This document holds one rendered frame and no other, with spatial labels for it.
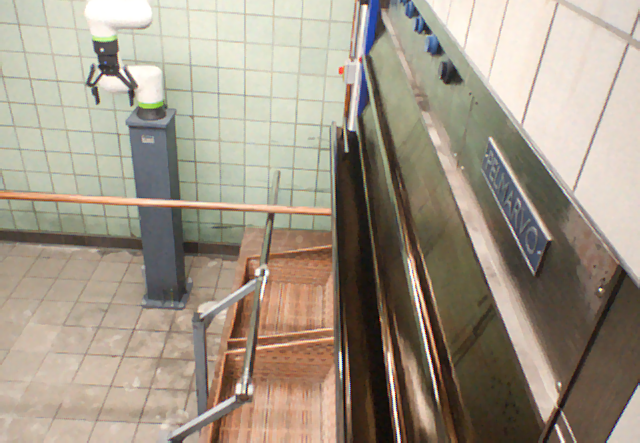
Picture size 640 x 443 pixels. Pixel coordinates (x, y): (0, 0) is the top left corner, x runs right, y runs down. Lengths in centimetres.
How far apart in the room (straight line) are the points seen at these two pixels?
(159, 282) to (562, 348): 298
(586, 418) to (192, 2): 290
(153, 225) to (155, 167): 37
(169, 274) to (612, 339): 301
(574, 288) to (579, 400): 10
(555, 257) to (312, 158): 287
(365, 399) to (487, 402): 49
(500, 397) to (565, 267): 21
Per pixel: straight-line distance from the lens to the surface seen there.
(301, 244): 300
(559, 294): 61
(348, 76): 284
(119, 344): 333
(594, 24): 57
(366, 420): 118
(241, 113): 332
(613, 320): 50
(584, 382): 54
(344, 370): 122
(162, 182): 301
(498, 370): 75
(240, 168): 348
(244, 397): 151
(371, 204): 169
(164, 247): 325
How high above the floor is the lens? 234
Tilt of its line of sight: 32 degrees down
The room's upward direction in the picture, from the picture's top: 5 degrees clockwise
